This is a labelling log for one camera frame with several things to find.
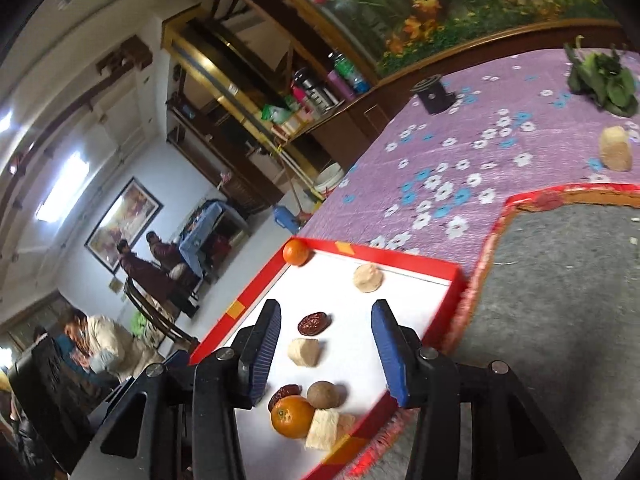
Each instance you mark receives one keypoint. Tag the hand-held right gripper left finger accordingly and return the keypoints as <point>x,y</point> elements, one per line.
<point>262,355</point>

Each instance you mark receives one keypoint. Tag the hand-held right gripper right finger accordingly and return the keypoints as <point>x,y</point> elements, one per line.
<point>392,355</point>

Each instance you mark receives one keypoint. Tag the sugarcane piece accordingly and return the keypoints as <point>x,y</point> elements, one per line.
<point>367,277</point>
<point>616,147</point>
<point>304,351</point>

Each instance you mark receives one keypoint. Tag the red date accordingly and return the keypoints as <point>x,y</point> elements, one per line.
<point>285,393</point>
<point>314,323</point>

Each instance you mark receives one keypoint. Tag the red box with white inside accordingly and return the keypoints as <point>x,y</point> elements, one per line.
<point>350,320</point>

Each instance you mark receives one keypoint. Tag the large brown round fruit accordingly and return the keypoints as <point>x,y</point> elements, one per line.
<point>325,394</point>

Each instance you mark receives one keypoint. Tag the large sugarcane block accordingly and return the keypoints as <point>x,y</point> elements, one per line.
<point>327,427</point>

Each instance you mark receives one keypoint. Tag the small orange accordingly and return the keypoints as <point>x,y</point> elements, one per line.
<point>292,416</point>
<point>295,252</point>

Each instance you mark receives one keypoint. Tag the wooden chair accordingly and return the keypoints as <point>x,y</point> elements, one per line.
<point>150,310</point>

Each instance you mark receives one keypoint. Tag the small blue stool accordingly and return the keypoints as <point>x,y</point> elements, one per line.
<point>287,220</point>

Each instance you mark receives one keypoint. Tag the blue covered table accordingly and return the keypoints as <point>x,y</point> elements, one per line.
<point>200,232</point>

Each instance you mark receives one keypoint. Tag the grey mat with red trim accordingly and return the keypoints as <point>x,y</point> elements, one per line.
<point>550,310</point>

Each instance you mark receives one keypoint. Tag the white bucket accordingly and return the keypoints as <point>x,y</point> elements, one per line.
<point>327,178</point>

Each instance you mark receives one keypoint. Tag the purple floral cloth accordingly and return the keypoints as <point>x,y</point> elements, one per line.
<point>475,160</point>

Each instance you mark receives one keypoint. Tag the green packet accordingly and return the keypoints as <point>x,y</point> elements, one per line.
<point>272,112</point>

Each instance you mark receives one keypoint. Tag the gold framed display cabinet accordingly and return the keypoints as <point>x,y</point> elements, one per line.
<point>225,110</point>

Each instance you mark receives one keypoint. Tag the small black cylinder stand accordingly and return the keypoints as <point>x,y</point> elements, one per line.
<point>434,95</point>

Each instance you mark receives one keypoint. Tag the black thermos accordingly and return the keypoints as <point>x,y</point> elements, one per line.
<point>312,91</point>

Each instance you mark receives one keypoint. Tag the purple bottle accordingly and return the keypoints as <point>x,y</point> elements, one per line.
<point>337,82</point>

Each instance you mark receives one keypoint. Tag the green bottle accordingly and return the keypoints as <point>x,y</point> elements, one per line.
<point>350,72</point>

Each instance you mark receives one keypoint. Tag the green leafy vegetable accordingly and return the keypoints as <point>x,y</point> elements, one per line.
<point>600,82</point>

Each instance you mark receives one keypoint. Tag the glass flower display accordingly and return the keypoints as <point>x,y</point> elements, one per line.
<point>450,0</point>

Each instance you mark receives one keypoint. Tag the framed wall picture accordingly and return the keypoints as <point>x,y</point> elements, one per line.
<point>122,222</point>

